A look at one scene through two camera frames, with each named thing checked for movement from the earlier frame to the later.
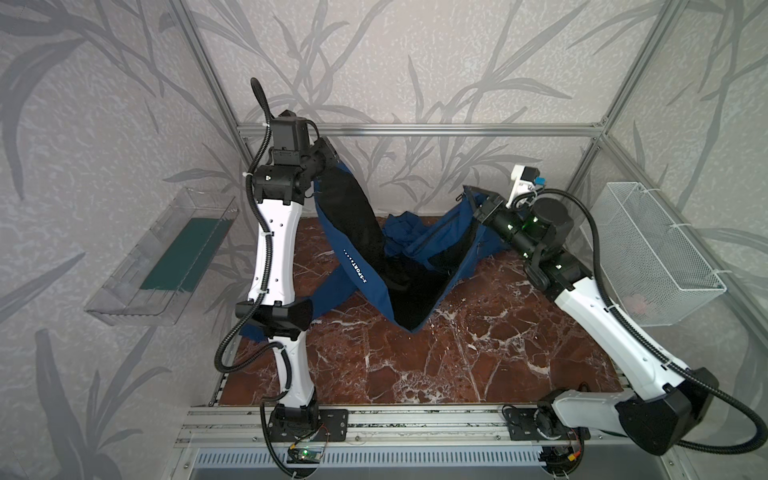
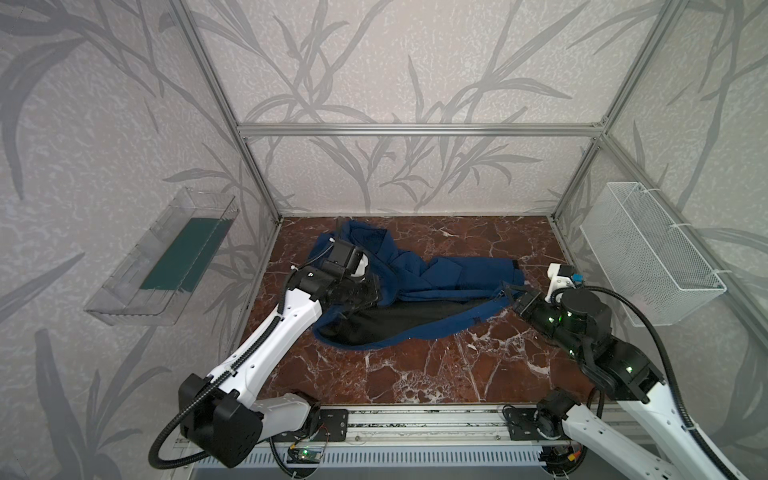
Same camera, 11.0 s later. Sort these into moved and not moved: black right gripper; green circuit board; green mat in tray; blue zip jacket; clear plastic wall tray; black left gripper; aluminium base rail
Moved: blue zip jacket; black left gripper; black right gripper
Not moved: clear plastic wall tray; aluminium base rail; green circuit board; green mat in tray
